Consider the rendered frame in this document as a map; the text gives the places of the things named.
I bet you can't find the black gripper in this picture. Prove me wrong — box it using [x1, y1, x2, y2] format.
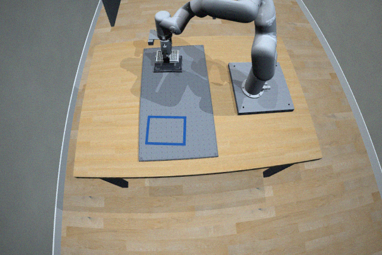
[160, 37, 172, 63]

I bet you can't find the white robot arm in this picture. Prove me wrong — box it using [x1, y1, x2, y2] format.
[148, 0, 278, 99]

